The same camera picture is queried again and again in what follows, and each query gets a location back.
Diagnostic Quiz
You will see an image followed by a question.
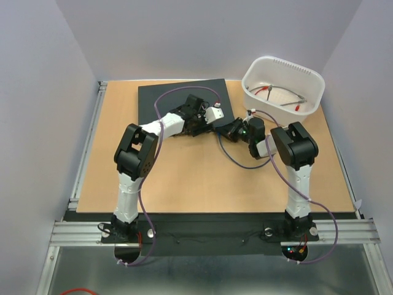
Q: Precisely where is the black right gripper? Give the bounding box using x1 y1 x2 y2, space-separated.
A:
216 116 254 144

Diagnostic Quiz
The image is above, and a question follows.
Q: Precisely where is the blue ethernet patch cable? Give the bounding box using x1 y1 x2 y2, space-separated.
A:
216 130 274 170

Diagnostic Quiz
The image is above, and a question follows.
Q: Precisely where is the red ethernet patch cable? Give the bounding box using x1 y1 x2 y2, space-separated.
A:
254 85 302 112

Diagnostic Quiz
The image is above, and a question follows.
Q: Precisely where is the grey ethernet patch cable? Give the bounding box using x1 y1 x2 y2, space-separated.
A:
265 85 308 107

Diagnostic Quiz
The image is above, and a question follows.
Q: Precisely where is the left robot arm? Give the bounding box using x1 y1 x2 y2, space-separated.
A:
106 95 224 242

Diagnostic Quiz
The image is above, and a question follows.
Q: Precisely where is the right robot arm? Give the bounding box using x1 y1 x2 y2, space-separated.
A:
216 117 319 240

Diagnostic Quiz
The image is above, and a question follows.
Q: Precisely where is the white plastic tub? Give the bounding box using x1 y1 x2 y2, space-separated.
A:
241 56 325 125

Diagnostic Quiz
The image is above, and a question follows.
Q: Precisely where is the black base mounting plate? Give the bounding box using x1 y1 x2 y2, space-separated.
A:
98 213 319 256

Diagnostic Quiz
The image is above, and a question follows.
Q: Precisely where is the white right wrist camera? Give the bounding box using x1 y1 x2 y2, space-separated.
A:
243 109 256 122

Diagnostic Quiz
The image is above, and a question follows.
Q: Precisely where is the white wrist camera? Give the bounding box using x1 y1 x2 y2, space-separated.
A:
243 109 256 122
204 106 224 124

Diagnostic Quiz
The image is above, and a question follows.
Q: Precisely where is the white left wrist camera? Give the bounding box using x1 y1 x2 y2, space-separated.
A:
204 106 224 124

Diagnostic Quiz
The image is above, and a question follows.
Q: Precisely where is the dark blue network switch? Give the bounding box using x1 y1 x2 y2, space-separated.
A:
138 79 235 127

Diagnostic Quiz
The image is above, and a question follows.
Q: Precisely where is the aluminium frame rail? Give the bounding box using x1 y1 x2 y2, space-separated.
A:
49 221 102 247

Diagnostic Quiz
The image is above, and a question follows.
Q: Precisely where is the red wire on floor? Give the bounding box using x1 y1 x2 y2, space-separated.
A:
60 287 98 295

